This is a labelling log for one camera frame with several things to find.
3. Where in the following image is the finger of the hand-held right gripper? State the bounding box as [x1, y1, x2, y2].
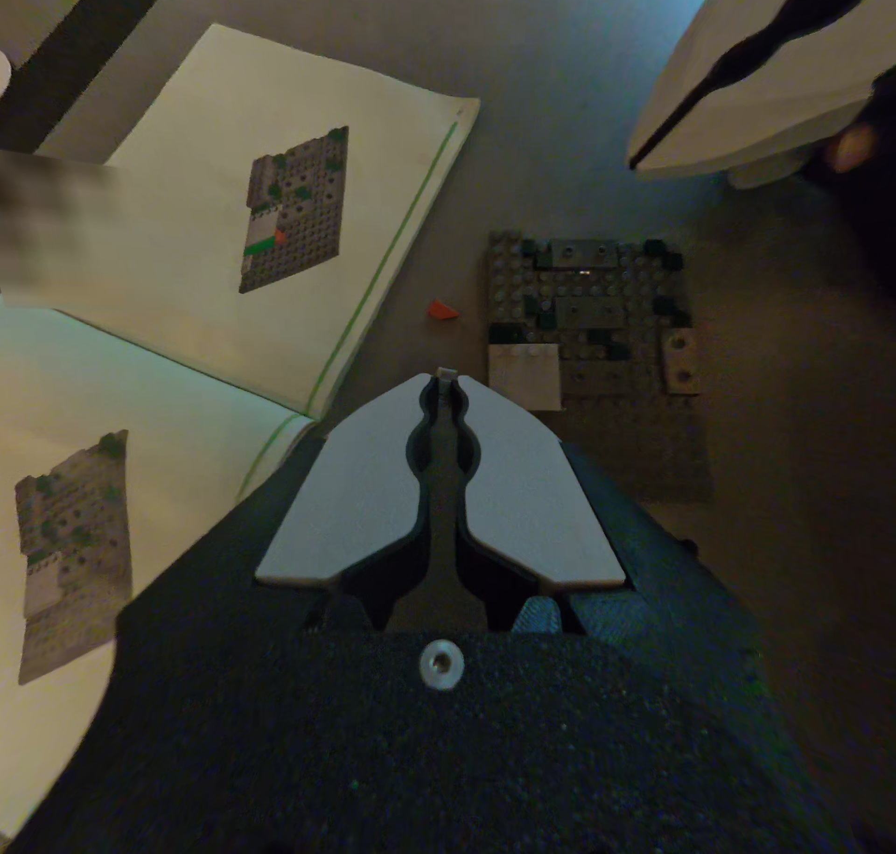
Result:
[625, 0, 879, 169]
[629, 0, 896, 191]

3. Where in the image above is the grey toy brick baseplate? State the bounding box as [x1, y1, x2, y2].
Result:
[485, 230, 714, 504]

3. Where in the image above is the grey desk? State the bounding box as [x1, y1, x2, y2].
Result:
[28, 0, 896, 854]

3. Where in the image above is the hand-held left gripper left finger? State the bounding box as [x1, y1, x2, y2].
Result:
[253, 372, 449, 632]

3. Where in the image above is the open instruction booklet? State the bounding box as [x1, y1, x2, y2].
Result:
[0, 23, 482, 842]

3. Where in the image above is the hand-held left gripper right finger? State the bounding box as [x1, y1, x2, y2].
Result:
[451, 372, 628, 635]

